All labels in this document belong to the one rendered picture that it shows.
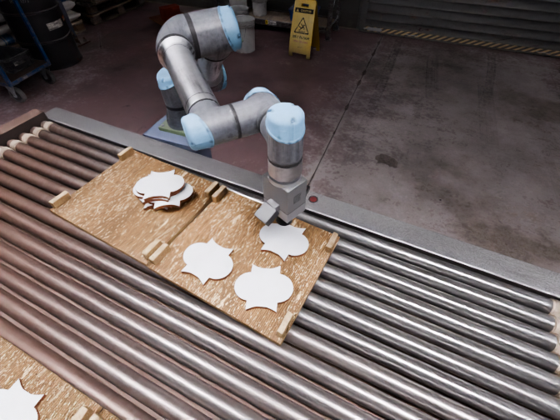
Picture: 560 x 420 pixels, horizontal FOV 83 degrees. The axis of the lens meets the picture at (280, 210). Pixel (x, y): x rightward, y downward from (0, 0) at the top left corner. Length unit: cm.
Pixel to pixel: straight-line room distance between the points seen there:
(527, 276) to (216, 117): 90
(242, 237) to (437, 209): 183
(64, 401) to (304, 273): 58
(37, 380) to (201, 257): 42
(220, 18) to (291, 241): 64
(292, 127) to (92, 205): 75
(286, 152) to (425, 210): 192
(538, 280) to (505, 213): 166
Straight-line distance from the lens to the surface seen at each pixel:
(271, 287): 81
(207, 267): 86
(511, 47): 553
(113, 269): 99
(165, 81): 137
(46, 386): 89
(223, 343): 80
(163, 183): 104
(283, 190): 70
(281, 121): 60
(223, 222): 96
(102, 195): 118
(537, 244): 265
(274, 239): 89
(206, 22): 100
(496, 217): 267
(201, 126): 67
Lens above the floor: 166
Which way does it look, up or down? 48 degrees down
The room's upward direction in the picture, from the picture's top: straight up
